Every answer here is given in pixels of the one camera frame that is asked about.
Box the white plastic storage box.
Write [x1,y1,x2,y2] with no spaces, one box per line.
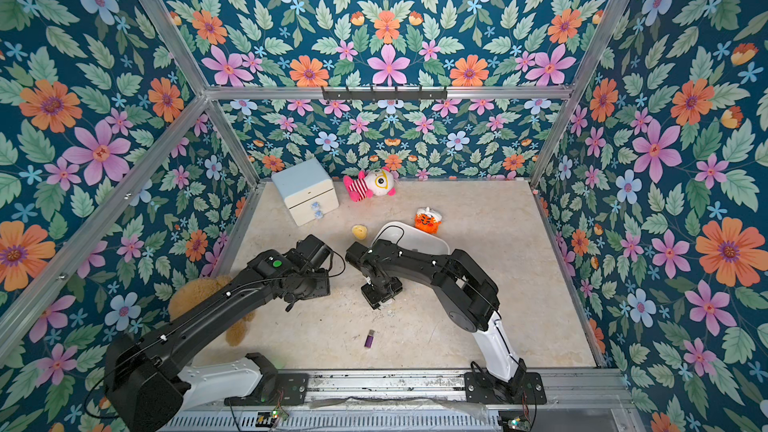
[373,221,451,255]

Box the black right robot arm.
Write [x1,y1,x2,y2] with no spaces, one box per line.
[345,239,527,390]

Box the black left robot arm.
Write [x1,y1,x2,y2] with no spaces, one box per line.
[103,235,334,431]

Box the purple usb drive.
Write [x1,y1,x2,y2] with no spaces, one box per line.
[364,330,375,349]

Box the orange tiger plush pouch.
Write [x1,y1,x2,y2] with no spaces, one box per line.
[414,207,443,235]

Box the light blue mini drawer cabinet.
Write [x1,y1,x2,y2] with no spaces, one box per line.
[272,158,339,226]

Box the white pink fish plush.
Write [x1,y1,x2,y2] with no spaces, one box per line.
[343,167,396,202]

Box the brown teddy bear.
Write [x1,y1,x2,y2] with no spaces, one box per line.
[168,275,256,347]

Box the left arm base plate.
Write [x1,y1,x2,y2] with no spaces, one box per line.
[224,372,309,407]

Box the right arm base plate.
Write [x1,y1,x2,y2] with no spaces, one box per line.
[463,370,547,406]

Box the black hook rail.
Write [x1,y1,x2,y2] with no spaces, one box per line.
[321,86,448,102]

